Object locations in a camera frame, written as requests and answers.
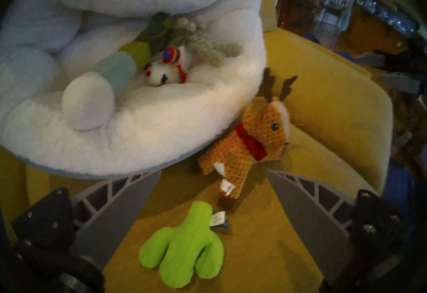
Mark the black metal dining chair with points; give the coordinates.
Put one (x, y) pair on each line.
(330, 25)

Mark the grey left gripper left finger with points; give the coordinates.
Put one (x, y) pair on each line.
(110, 215)

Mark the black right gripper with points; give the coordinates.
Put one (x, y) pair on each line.
(407, 60)

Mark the green cactus plush toy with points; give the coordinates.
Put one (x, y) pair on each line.
(183, 252)

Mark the white green leek plush toy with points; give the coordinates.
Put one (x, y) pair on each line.
(100, 85)

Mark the orange reindeer plush toy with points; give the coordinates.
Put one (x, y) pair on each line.
(253, 139)

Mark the navy blue floor cloth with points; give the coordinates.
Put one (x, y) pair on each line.
(400, 189)

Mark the mustard yellow sofa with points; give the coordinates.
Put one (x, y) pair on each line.
(333, 95)

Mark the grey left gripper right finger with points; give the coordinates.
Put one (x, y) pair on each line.
(317, 222)

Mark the white blue plush dog bed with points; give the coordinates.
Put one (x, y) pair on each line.
(150, 129)

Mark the white lamb toy rainbow horns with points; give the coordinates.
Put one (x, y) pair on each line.
(163, 74)

